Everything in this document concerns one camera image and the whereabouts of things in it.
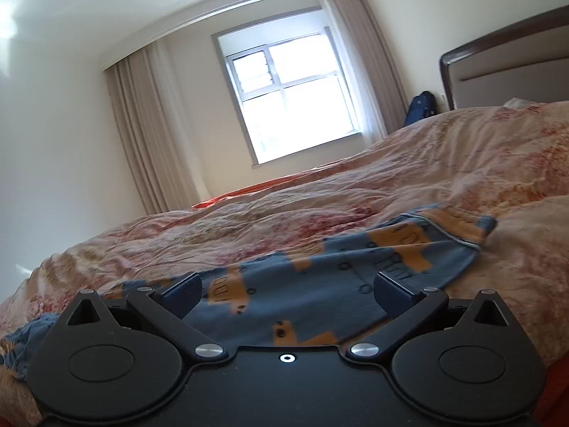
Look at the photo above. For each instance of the blue pants with orange print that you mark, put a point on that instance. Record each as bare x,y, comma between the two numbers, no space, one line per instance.
338,253

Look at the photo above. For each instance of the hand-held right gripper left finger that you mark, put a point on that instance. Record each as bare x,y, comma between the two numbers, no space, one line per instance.
182,296

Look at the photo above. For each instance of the white sheer curtain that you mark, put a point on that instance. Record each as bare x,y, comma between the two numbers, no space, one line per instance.
342,31

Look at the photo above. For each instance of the brown padded headboard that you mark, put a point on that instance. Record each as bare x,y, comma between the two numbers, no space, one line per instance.
511,58

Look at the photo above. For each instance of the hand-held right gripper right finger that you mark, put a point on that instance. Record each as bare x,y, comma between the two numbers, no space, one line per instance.
393,296

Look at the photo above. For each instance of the blue backpack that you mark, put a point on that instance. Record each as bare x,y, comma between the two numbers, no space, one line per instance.
420,109

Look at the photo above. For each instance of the floral pink duvet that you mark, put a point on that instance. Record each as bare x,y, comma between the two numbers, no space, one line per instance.
311,195

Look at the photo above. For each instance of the window with white frame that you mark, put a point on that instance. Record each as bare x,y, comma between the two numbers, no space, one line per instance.
289,93

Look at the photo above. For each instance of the white pillow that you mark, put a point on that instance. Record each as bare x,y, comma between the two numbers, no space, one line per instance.
522,102

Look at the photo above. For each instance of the orange bed sheet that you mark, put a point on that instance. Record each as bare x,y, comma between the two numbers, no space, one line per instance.
240,193

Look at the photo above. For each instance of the beige curtain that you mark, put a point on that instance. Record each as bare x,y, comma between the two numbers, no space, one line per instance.
146,129
373,53

